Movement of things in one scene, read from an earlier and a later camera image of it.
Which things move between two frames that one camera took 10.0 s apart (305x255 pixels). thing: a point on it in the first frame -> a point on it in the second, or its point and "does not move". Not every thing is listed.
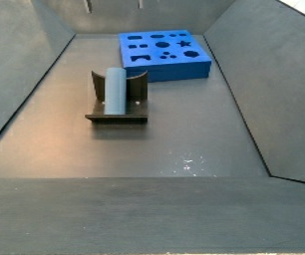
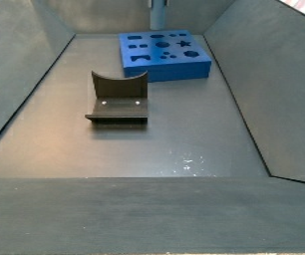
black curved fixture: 136,101 does not move
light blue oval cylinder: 114,92 -> 156,16
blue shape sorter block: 165,55 does not move
